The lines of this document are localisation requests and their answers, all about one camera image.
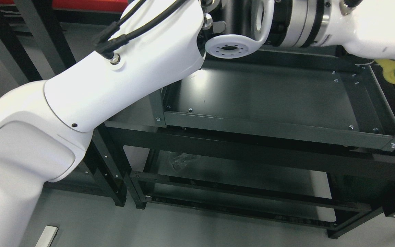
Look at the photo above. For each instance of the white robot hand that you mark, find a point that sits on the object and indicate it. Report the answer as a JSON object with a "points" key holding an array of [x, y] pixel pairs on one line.
{"points": [[368, 31]]}

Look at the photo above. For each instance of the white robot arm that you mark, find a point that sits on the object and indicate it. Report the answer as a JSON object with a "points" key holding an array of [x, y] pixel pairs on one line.
{"points": [[46, 126]]}

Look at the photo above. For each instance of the black metal shelf rack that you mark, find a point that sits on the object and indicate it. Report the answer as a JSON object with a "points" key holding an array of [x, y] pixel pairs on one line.
{"points": [[298, 138]]}

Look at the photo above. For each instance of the clear plastic bag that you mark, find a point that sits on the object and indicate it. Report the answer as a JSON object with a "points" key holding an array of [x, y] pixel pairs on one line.
{"points": [[180, 161]]}

